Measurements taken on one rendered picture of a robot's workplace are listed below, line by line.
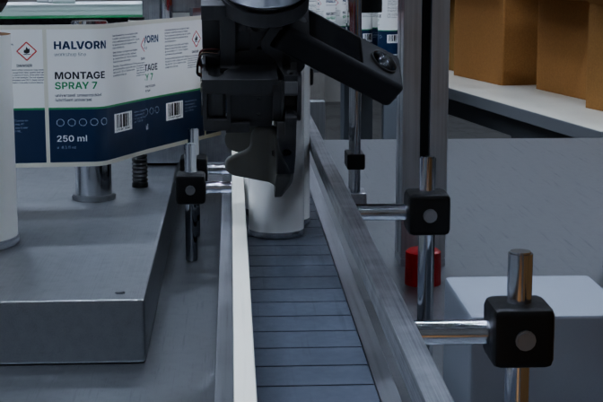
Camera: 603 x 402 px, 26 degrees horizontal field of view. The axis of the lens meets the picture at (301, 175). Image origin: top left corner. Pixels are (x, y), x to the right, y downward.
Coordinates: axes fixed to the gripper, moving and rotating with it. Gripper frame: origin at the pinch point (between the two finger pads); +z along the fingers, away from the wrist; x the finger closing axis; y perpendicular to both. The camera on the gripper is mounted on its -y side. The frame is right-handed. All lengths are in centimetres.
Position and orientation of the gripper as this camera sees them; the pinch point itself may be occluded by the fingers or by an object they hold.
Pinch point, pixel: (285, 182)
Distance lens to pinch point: 116.6
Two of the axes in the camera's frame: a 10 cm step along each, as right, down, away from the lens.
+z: -0.3, 7.7, 6.4
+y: -10.0, 0.1, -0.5
